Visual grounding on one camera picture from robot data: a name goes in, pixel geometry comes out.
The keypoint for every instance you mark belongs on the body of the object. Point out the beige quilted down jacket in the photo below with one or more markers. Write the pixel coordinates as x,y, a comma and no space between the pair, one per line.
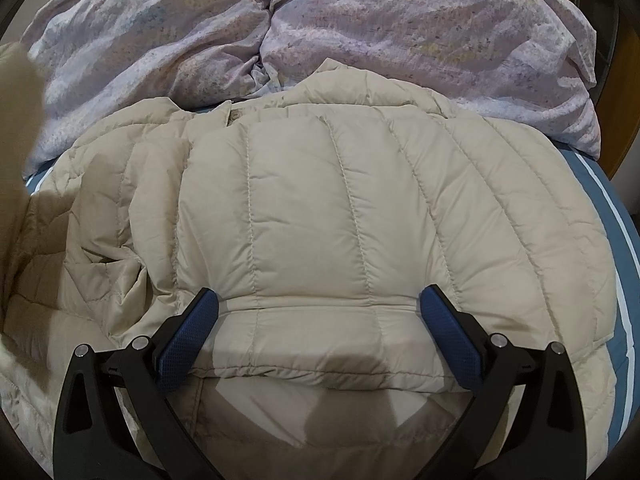
320,220

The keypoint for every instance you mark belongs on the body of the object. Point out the lilac patterned quilt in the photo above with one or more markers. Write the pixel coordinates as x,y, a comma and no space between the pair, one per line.
400,35

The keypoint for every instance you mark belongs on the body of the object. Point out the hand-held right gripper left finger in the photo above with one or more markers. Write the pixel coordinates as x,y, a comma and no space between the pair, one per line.
186,336

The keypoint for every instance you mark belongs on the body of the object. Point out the blue white-striped bed sheet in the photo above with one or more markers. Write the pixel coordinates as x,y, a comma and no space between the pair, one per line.
607,200

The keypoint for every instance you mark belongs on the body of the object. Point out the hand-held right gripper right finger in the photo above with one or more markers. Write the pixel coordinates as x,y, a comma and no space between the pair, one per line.
448,336

